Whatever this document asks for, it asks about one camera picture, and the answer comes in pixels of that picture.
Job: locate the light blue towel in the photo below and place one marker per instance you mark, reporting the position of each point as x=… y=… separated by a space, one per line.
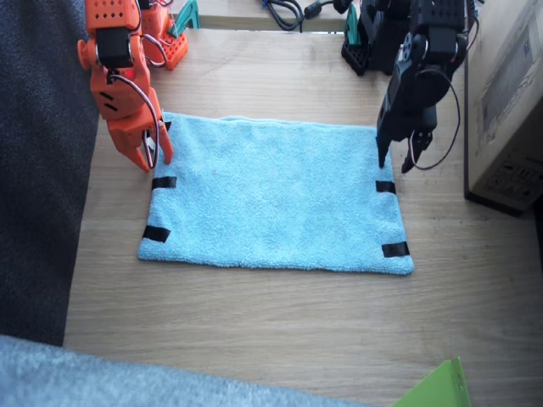
x=271 y=199

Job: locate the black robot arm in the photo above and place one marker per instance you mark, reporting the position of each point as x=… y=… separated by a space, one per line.
x=441 y=17

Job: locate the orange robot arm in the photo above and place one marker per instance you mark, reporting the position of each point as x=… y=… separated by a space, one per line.
x=110 y=12

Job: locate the black tape strip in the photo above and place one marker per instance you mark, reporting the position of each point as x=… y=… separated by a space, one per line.
x=168 y=126
x=164 y=183
x=385 y=187
x=156 y=234
x=395 y=250

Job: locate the green clamp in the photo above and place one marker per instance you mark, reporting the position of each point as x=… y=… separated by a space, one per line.
x=186 y=17
x=353 y=27

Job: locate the brown cardboard box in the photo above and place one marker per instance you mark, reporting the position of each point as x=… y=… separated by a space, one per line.
x=505 y=106

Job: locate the grey fabric cushion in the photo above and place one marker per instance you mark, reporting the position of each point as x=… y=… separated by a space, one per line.
x=106 y=377

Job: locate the bright green sheet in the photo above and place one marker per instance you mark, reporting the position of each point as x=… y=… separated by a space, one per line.
x=445 y=388

